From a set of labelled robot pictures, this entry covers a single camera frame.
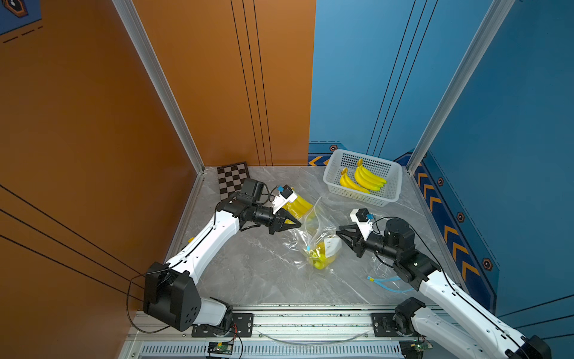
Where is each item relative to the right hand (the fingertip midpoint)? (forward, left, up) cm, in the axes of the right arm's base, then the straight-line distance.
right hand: (340, 230), depth 73 cm
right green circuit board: (-29, -25, -21) cm, 44 cm away
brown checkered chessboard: (+39, +48, -17) cm, 64 cm away
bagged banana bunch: (-4, +8, -2) cm, 9 cm away
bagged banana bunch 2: (+22, +14, -18) cm, 32 cm away
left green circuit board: (-30, +38, -23) cm, 54 cm away
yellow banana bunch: (+40, -22, -18) cm, 48 cm away
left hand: (+1, +14, +2) cm, 14 cm away
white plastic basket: (+37, -6, -15) cm, 41 cm away
